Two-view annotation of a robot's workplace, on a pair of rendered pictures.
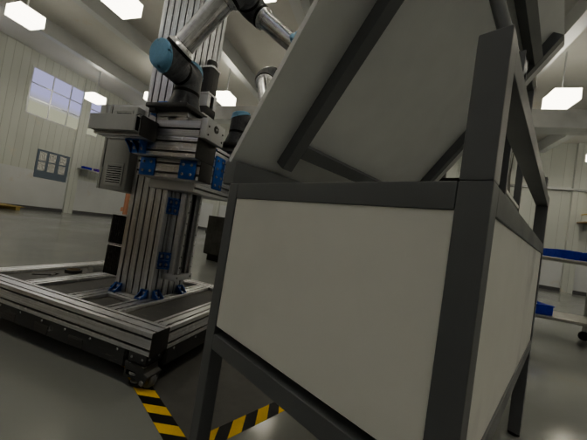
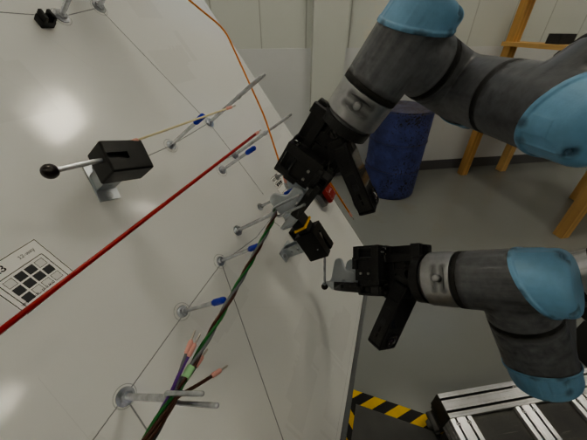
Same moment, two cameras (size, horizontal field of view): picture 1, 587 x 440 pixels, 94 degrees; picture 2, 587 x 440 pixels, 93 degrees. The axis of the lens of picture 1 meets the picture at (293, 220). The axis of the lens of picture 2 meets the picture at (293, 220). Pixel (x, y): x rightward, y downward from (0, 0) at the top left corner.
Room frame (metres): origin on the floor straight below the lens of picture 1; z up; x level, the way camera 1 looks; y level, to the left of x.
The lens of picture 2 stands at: (1.26, -0.30, 1.47)
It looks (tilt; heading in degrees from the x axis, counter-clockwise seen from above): 35 degrees down; 154
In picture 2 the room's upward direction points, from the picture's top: straight up
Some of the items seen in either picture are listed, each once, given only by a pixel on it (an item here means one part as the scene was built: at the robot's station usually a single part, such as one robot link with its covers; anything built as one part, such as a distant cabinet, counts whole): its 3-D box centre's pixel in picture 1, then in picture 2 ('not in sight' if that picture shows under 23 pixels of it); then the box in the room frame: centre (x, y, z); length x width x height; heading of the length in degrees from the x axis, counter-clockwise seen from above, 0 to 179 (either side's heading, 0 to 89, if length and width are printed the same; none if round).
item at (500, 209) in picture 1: (403, 334); not in sight; (0.96, -0.44, 0.40); 1.18 x 0.60 x 0.80; 135
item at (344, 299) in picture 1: (414, 278); not in sight; (0.96, -0.45, 0.60); 1.17 x 0.58 x 0.40; 135
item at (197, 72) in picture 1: (188, 78); not in sight; (1.28, 0.59, 1.33); 0.13 x 0.12 x 0.14; 165
